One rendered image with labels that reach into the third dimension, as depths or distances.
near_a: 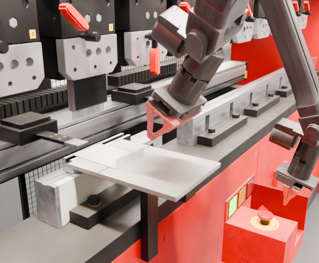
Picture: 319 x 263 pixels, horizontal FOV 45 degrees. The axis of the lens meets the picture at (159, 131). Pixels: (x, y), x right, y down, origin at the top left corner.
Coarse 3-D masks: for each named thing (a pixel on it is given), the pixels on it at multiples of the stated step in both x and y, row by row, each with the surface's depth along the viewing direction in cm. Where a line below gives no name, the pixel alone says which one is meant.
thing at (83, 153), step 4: (100, 144) 91; (88, 148) 88; (92, 148) 88; (96, 148) 88; (100, 148) 88; (80, 152) 86; (84, 152) 86; (88, 152) 86; (92, 152) 86; (80, 156) 84; (84, 156) 84
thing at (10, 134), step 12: (12, 120) 97; (24, 120) 97; (36, 120) 98; (48, 120) 101; (0, 132) 97; (12, 132) 94; (24, 132) 94; (36, 132) 97; (48, 132) 98; (24, 144) 95; (72, 144) 90; (84, 144) 90
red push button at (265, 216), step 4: (260, 212) 99; (264, 212) 99; (268, 212) 99; (260, 216) 98; (264, 216) 97; (268, 216) 97; (272, 216) 97; (264, 220) 97; (268, 220) 97; (264, 224) 98
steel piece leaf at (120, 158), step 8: (96, 152) 86; (104, 152) 86; (112, 152) 86; (120, 152) 86; (128, 152) 86; (136, 152) 81; (96, 160) 81; (104, 160) 81; (112, 160) 81; (120, 160) 78; (128, 160) 80
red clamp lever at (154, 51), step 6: (144, 36) 90; (150, 36) 89; (156, 42) 89; (150, 48) 90; (156, 48) 89; (150, 54) 90; (156, 54) 90; (150, 60) 91; (156, 60) 90; (150, 66) 91; (156, 66) 90; (150, 72) 92; (156, 72) 91
